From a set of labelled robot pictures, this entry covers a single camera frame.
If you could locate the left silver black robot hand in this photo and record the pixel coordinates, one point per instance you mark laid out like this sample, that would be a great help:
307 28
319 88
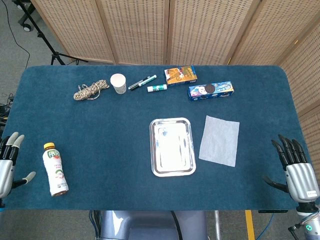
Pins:
5 172

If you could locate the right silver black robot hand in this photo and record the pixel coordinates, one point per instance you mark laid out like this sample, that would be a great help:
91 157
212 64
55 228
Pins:
300 175

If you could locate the white paper sheet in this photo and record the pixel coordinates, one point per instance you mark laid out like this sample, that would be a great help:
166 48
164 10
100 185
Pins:
218 141

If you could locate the silver metal tray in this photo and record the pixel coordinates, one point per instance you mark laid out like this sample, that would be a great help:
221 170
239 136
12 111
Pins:
172 147

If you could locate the white bottle with yellow cap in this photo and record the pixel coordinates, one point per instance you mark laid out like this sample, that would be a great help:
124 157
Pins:
56 172

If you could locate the yellow strip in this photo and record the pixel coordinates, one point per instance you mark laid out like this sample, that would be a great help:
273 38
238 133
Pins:
250 225

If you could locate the silver metal leg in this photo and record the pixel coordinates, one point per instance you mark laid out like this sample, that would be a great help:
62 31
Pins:
217 225

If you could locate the blue felt table cover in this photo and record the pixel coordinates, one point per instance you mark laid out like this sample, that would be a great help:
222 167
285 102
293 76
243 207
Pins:
105 140

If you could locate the blue cookie box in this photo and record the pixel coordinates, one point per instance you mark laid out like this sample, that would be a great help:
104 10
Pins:
211 90

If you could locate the black tripod stand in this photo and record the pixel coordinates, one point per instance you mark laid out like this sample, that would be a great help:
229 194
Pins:
45 41

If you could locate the white paper cup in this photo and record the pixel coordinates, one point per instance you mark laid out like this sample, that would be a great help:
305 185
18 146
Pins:
119 85

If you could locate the black cart base with caster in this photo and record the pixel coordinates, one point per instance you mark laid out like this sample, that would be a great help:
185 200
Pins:
26 25

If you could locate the grey-blue robot torso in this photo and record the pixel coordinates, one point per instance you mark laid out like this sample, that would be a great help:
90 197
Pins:
150 226

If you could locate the orange snack box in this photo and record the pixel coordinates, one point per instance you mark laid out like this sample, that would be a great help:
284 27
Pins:
180 76

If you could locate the white green glue stick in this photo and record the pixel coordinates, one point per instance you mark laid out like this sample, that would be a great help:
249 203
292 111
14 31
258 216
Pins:
157 87

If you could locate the white marker with black cap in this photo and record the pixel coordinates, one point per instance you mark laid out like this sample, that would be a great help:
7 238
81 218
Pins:
145 80

